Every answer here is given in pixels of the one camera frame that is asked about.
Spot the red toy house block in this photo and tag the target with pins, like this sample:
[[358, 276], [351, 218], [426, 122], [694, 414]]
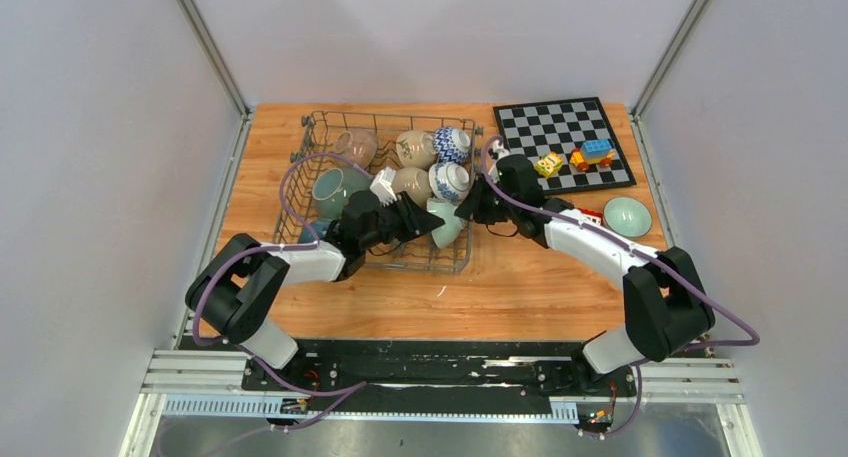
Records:
[[593, 216]]

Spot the black white chessboard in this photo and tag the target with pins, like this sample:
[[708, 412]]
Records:
[[561, 126]]

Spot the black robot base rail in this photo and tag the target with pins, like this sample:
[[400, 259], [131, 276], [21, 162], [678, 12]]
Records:
[[440, 376]]

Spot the white bowl blue roses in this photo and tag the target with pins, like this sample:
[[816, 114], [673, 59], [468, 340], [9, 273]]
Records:
[[449, 182]]

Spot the grey wire dish rack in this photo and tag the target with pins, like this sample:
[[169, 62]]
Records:
[[321, 128]]

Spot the white bowl green dashes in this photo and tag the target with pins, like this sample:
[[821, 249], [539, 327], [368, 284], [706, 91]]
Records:
[[627, 217]]

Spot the toy brick car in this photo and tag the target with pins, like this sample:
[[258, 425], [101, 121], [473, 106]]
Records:
[[599, 153]]

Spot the plain beige bowl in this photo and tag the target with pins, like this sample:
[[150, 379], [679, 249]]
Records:
[[415, 182]]

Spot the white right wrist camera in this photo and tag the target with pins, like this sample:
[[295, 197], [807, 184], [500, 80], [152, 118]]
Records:
[[496, 153]]

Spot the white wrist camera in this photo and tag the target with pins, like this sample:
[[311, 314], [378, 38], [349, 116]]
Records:
[[496, 153], [381, 186]]

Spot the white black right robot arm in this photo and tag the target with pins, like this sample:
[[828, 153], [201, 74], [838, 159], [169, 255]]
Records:
[[662, 293]]

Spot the yellow owl toy block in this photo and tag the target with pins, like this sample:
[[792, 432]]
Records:
[[548, 165]]

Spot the blue white zigzag bowl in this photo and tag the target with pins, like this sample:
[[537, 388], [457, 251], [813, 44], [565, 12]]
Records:
[[452, 144]]

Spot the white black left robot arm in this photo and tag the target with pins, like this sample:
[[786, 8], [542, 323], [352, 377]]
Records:
[[235, 291]]

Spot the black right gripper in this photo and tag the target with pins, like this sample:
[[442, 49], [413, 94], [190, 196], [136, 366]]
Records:
[[472, 206]]

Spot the beige bowl with flower sprig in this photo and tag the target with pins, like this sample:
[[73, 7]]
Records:
[[415, 149]]

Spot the dark blue floral bowl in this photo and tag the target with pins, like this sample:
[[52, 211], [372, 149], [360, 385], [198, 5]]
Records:
[[315, 230]]

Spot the mint green leaf bowl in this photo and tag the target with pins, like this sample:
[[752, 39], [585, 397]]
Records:
[[446, 234]]

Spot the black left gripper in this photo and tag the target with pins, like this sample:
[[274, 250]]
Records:
[[415, 221]]

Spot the teal bowl with orange flower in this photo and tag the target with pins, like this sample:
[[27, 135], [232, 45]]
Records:
[[333, 188]]

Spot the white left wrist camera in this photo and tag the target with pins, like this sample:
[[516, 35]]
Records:
[[381, 186]]

